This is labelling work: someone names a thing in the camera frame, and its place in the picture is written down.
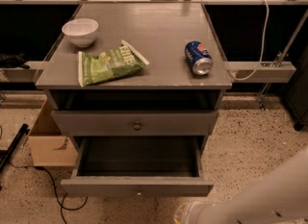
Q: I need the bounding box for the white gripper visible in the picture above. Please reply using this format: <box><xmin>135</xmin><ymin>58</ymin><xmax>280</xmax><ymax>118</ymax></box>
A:
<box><xmin>173</xmin><ymin>201</ymin><xmax>206</xmax><ymax>224</ymax></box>

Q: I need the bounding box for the grey drawer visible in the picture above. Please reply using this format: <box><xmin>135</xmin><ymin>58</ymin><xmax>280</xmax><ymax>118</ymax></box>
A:
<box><xmin>61</xmin><ymin>137</ymin><xmax>213</xmax><ymax>197</ymax></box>
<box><xmin>52</xmin><ymin>111</ymin><xmax>218</xmax><ymax>137</ymax></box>

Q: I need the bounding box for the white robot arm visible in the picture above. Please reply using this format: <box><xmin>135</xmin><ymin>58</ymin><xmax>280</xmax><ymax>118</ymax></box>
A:
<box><xmin>174</xmin><ymin>148</ymin><xmax>308</xmax><ymax>224</ymax></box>

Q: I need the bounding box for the grey drawer cabinet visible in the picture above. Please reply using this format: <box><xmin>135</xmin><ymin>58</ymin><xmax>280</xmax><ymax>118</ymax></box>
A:
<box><xmin>34</xmin><ymin>2</ymin><xmax>233</xmax><ymax>145</ymax></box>

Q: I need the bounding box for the grey top drawer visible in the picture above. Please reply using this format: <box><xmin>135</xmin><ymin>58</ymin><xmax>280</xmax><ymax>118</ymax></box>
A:
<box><xmin>52</xmin><ymin>111</ymin><xmax>218</xmax><ymax>137</ymax></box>

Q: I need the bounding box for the cardboard box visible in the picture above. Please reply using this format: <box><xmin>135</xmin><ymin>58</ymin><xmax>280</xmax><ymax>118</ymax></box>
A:
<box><xmin>28</xmin><ymin>101</ymin><xmax>77</xmax><ymax>167</ymax></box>

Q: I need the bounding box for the blue soda can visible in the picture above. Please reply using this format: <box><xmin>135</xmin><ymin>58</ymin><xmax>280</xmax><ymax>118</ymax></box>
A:
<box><xmin>185</xmin><ymin>40</ymin><xmax>214</xmax><ymax>76</ymax></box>

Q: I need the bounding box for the green chip bag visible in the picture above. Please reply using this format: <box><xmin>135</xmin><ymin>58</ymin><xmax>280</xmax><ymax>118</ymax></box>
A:
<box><xmin>78</xmin><ymin>40</ymin><xmax>149</xmax><ymax>87</ymax></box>

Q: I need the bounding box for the black bar on floor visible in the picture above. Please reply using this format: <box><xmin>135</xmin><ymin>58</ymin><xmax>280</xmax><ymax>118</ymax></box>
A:
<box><xmin>0</xmin><ymin>124</ymin><xmax>29</xmax><ymax>173</ymax></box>

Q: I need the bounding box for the white ceramic bowl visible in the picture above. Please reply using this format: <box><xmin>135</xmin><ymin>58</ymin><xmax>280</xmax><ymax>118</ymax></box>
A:
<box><xmin>62</xmin><ymin>18</ymin><xmax>98</xmax><ymax>48</ymax></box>

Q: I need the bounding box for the black floor cable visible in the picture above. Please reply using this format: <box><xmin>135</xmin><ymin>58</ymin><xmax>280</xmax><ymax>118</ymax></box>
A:
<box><xmin>8</xmin><ymin>160</ymin><xmax>89</xmax><ymax>224</ymax></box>

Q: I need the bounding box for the white cable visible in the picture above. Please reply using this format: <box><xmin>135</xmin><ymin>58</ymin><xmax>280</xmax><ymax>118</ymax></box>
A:
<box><xmin>229</xmin><ymin>0</ymin><xmax>270</xmax><ymax>82</ymax></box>

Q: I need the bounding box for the black object on rail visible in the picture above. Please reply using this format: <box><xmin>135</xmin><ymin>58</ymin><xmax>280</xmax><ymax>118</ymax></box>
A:
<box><xmin>0</xmin><ymin>54</ymin><xmax>30</xmax><ymax>69</ymax></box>

